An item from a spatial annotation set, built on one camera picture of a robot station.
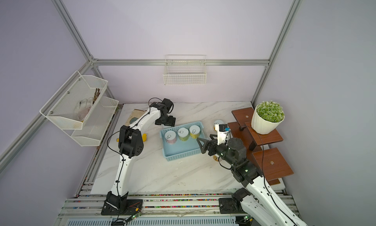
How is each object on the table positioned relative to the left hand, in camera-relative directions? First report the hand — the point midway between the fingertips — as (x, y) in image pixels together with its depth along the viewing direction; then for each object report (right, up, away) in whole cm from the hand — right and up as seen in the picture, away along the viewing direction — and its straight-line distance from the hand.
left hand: (167, 125), depth 102 cm
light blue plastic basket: (+11, -16, -7) cm, 20 cm away
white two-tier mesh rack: (-45, -3, -11) cm, 46 cm away
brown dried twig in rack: (-36, +18, -21) cm, 46 cm away
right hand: (+24, -6, -30) cm, 39 cm away
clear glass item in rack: (-42, +10, -24) cm, 49 cm away
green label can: (+12, -6, -6) cm, 14 cm away
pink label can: (+3, -8, -7) cm, 11 cm away
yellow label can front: (+19, -4, -4) cm, 20 cm away
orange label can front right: (+32, -19, -14) cm, 40 cm away
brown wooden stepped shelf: (+57, -17, -27) cm, 66 cm away
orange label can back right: (+37, +2, +2) cm, 37 cm away
